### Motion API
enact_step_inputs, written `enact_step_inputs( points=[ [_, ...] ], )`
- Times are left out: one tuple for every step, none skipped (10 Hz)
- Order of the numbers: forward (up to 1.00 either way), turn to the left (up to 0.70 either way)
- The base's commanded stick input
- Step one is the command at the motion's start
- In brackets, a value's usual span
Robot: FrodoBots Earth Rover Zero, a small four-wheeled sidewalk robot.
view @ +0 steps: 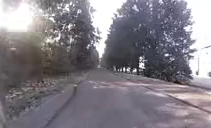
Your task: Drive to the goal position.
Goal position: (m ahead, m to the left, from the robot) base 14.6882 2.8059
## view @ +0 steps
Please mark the grey asphalt road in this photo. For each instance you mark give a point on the grey asphalt road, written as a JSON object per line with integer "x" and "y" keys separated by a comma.
{"x": 119, "y": 103}

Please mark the row of trees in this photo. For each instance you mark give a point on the row of trees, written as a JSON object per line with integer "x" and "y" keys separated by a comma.
{"x": 59, "y": 40}

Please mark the pale concrete kerb strip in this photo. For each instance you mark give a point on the pale concrete kerb strip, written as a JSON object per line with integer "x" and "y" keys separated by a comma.
{"x": 43, "y": 112}

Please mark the white building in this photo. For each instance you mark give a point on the white building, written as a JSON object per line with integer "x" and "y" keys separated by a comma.
{"x": 206, "y": 61}

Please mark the pale pavement strip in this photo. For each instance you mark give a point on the pale pavement strip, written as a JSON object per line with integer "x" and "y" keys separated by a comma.
{"x": 206, "y": 82}

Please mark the leaf-littered verge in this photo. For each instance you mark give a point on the leaf-littered verge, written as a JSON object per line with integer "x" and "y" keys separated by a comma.
{"x": 26, "y": 93}

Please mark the dark clump of trees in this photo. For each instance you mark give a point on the dark clump of trees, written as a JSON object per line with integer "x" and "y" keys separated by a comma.
{"x": 159, "y": 40}

